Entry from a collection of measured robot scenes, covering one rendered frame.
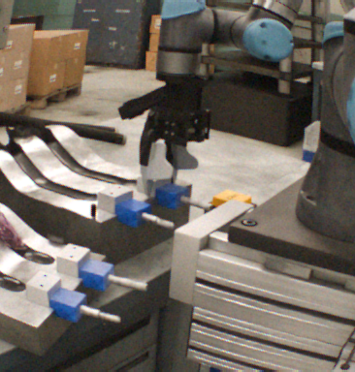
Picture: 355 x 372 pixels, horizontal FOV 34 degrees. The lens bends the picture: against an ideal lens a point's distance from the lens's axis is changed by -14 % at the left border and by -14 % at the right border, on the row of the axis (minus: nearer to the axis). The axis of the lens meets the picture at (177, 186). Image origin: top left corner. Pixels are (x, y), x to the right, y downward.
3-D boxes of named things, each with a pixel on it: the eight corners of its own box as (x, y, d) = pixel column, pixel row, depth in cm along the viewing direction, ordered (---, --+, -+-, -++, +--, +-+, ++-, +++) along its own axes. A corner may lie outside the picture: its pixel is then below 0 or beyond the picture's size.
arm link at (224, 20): (279, 58, 101) (218, 50, 98) (256, 48, 111) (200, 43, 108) (280, 18, 98) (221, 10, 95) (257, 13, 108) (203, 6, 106)
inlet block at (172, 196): (216, 218, 111) (219, 188, 109) (201, 227, 107) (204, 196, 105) (152, 199, 118) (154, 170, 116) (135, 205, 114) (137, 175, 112)
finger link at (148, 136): (142, 166, 106) (154, 112, 105) (134, 164, 107) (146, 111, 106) (157, 168, 110) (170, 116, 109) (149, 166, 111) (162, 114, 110)
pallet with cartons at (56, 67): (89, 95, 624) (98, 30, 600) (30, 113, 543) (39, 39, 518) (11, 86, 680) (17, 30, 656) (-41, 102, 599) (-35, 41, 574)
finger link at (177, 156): (194, 193, 113) (191, 145, 109) (165, 184, 116) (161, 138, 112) (204, 184, 116) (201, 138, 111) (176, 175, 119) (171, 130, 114)
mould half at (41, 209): (188, 229, 122) (195, 158, 118) (100, 272, 101) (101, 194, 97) (16, 168, 147) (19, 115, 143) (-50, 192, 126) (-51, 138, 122)
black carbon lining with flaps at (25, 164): (145, 193, 118) (148, 141, 115) (87, 216, 105) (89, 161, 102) (23, 153, 135) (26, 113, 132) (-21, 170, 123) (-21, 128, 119)
